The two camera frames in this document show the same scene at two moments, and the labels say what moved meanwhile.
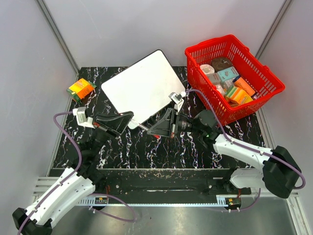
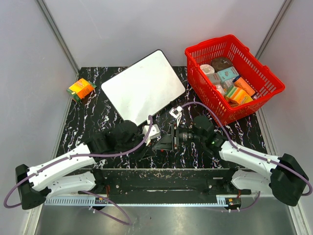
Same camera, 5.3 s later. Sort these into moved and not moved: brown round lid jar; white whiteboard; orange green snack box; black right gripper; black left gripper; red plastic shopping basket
Moved: black left gripper; black right gripper
Not moved: white whiteboard; brown round lid jar; red plastic shopping basket; orange green snack box
